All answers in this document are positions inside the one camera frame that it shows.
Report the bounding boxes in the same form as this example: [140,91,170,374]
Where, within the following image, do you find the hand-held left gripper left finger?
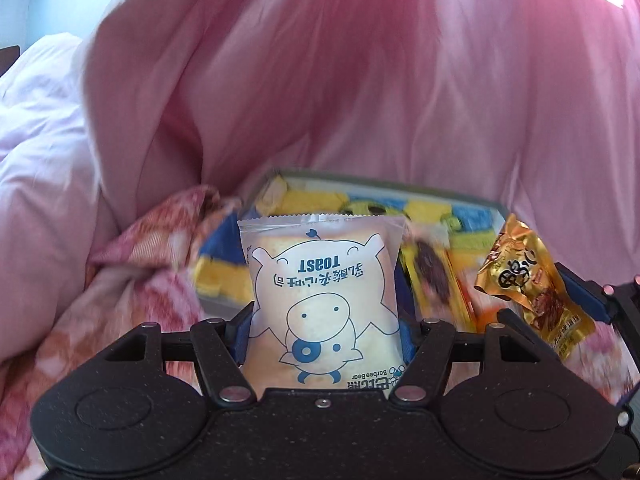
[101,302,257,407]

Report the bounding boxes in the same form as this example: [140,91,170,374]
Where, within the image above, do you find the pink curtain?
[82,0,640,311]

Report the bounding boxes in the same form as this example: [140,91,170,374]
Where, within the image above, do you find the dark dried fruit packet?
[400,230,478,333]

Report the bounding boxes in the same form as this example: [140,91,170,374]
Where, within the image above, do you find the floral bed sheet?
[0,185,640,480]

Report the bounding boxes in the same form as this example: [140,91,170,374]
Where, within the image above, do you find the brown wooden headboard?
[0,45,21,77]

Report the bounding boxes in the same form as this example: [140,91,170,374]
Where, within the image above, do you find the grey box with cartoon lining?
[194,167,508,333]

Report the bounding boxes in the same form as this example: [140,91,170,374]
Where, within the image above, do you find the pale pink duvet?
[0,32,126,361]

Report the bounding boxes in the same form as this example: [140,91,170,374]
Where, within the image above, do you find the white toast bread packet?
[237,212,407,391]

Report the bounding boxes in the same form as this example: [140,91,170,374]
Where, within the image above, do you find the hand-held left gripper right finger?
[389,319,542,407]

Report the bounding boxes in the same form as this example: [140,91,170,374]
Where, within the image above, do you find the golden foil snack packet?
[474,214,598,363]

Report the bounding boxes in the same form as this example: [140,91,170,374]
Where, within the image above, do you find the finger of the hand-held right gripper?
[497,308,563,363]
[554,261,615,327]

